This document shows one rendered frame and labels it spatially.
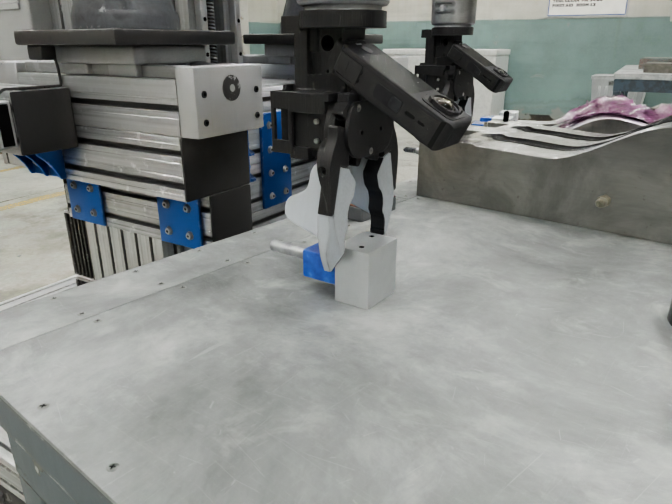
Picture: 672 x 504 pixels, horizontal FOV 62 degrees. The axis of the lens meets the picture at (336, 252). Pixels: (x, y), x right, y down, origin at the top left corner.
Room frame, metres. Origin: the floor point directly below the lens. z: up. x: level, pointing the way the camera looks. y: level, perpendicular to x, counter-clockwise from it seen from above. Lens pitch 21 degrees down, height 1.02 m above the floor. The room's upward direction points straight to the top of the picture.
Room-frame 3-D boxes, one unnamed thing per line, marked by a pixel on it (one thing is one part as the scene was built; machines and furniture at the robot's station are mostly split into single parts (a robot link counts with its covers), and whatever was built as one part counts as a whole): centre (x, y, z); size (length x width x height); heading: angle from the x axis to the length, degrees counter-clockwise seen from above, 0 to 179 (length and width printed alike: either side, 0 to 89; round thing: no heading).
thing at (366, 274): (0.50, 0.01, 0.83); 0.13 x 0.05 x 0.05; 55
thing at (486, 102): (7.87, -1.47, 0.47); 1.52 x 0.77 x 0.94; 62
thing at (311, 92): (0.49, 0.00, 0.99); 0.09 x 0.08 x 0.12; 55
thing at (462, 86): (1.04, -0.19, 0.99); 0.09 x 0.08 x 0.12; 51
